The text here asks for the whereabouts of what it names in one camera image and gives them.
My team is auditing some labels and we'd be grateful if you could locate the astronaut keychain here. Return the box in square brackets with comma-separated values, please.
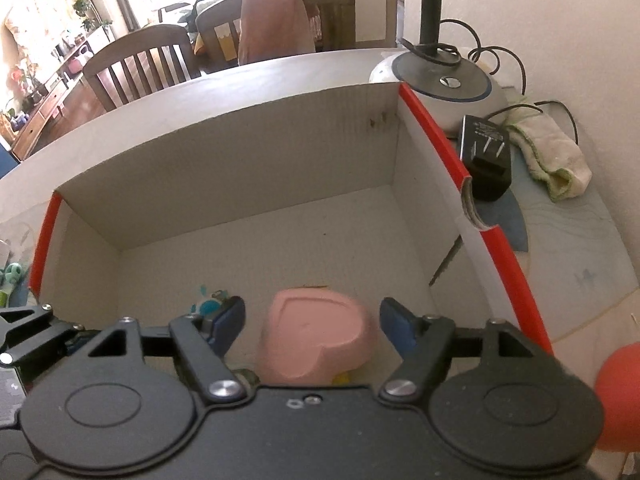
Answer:
[190, 285, 230, 316]

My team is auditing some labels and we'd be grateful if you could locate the pink heart box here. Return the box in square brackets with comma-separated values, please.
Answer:
[256, 287, 378, 386]

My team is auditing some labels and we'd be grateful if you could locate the yellow rectangular block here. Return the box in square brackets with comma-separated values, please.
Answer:
[332, 372, 350, 386]

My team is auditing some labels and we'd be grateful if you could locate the red cardboard box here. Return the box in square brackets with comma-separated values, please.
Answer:
[30, 84, 550, 365]

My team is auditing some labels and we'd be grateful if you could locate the black power adapter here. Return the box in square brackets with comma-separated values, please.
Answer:
[458, 115, 512, 202]

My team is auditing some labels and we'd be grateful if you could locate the white rag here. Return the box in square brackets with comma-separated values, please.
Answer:
[503, 102, 592, 202]

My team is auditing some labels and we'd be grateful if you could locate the grey desk lamp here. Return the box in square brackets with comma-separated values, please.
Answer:
[369, 0, 508, 139]

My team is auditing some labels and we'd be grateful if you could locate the wooden tv cabinet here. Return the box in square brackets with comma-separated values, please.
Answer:
[9, 25, 115, 162]

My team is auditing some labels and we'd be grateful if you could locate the left wooden chair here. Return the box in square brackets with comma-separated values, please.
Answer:
[82, 24, 201, 112]

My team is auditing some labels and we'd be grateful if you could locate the wooden chair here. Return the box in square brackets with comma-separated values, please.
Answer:
[195, 0, 356, 70]
[82, 24, 201, 112]

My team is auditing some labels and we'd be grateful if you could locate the pink cloth on chair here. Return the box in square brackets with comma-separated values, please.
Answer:
[238, 0, 316, 65]

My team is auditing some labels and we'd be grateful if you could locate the right wooden chair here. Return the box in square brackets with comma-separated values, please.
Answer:
[195, 0, 356, 70]

